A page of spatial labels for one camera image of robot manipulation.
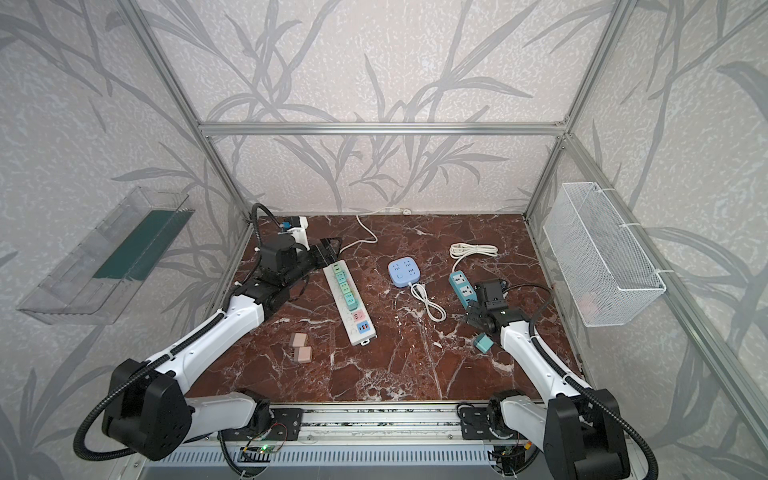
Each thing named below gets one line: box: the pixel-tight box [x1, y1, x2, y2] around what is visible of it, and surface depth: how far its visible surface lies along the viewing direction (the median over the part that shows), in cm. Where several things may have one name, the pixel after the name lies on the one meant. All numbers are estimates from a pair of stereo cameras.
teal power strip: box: [449, 270, 478, 308], surface depth 99 cm
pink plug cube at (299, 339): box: [292, 333, 307, 347], surface depth 88 cm
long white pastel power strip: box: [322, 259, 377, 346], surface depth 92 cm
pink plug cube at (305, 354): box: [298, 346, 312, 363], surface depth 85 cm
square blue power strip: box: [388, 256, 421, 287], surface depth 102 cm
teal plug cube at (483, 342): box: [474, 332, 494, 354], surface depth 87 cm
